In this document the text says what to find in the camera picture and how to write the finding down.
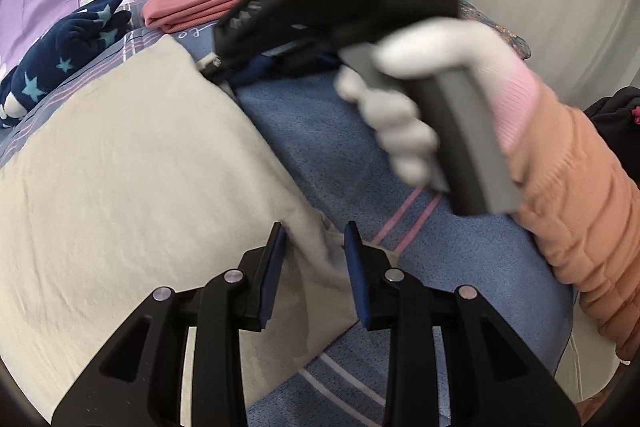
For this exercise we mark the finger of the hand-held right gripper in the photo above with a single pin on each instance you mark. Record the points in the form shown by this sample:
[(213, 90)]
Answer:
[(212, 67), (260, 71)]

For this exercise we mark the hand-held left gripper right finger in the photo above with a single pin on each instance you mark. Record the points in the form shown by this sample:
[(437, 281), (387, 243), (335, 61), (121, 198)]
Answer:
[(357, 277)]

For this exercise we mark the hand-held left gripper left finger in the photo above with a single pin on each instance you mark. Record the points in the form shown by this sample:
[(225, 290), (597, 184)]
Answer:
[(272, 277)]

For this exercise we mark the cream long sleeve shirt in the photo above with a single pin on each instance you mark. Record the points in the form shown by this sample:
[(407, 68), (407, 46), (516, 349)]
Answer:
[(130, 187)]

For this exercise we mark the person's right hand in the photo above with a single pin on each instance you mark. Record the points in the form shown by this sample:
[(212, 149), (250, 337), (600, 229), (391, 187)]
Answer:
[(440, 47)]

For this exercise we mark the pink folded cloth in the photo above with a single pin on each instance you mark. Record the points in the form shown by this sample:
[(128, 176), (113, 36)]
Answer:
[(200, 2)]

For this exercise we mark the navy star print blanket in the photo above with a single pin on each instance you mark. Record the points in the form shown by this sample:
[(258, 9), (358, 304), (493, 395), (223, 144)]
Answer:
[(65, 52)]

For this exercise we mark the small floral print cloth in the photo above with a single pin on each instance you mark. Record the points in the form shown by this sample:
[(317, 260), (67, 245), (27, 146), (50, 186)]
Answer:
[(500, 24)]

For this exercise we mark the black garment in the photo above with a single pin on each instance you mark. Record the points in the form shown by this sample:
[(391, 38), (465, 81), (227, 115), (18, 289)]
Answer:
[(617, 122)]

